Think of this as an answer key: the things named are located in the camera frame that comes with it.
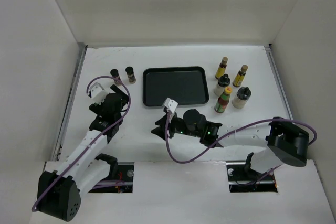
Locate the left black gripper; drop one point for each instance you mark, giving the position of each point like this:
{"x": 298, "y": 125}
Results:
{"x": 97, "y": 108}

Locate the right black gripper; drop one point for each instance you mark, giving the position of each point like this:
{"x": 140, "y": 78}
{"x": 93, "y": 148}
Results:
{"x": 158, "y": 131}

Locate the black-capped spice jar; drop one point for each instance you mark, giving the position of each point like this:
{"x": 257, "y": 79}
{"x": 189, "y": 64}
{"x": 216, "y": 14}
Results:
{"x": 130, "y": 73}
{"x": 116, "y": 77}

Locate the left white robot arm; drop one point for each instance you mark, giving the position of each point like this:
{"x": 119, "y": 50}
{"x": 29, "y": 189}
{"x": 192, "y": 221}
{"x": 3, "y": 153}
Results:
{"x": 60, "y": 192}

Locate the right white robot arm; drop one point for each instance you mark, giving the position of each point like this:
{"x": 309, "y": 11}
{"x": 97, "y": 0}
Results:
{"x": 281, "y": 141}

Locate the black rectangular tray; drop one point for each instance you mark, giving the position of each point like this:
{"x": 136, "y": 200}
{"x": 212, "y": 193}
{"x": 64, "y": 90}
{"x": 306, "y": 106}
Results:
{"x": 186, "y": 85}

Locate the red chili sauce bottle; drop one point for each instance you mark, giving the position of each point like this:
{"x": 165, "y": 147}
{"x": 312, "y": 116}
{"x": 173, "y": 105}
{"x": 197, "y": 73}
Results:
{"x": 223, "y": 100}

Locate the white shaker black cap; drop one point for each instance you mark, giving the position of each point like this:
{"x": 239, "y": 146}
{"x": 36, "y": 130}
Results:
{"x": 222, "y": 82}

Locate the far left yellow sauce bottle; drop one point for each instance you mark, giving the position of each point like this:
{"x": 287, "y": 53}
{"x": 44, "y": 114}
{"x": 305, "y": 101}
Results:
{"x": 221, "y": 68}

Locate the yellow sauce bottle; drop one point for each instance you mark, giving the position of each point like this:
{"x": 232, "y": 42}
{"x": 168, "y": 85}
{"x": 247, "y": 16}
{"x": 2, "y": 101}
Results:
{"x": 240, "y": 76}
{"x": 221, "y": 68}

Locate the clear grinder jar black lid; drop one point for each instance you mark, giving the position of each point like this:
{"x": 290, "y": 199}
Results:
{"x": 241, "y": 97}

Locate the far right yellow sauce bottle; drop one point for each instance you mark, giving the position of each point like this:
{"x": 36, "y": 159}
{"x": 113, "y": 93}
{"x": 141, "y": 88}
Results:
{"x": 240, "y": 76}

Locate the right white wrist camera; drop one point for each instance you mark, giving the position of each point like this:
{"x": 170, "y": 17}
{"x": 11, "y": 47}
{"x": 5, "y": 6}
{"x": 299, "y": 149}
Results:
{"x": 169, "y": 106}

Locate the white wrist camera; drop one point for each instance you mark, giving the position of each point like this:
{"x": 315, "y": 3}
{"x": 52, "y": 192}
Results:
{"x": 97, "y": 93}
{"x": 169, "y": 106}

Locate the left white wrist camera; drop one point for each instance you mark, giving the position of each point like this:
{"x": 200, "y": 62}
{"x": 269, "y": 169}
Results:
{"x": 97, "y": 93}

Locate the left aluminium table rail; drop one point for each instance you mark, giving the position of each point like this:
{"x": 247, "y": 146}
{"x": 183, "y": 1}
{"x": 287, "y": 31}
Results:
{"x": 59, "y": 141}

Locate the aluminium table rail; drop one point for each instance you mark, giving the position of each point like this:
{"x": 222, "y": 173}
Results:
{"x": 59, "y": 141}
{"x": 277, "y": 78}

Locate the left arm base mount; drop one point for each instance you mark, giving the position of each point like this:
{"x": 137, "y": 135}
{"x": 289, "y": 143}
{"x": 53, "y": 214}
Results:
{"x": 120, "y": 181}

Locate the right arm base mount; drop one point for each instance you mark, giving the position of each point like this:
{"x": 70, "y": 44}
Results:
{"x": 242, "y": 179}

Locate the right aluminium table rail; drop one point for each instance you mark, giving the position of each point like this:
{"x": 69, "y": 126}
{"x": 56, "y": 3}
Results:
{"x": 277, "y": 78}

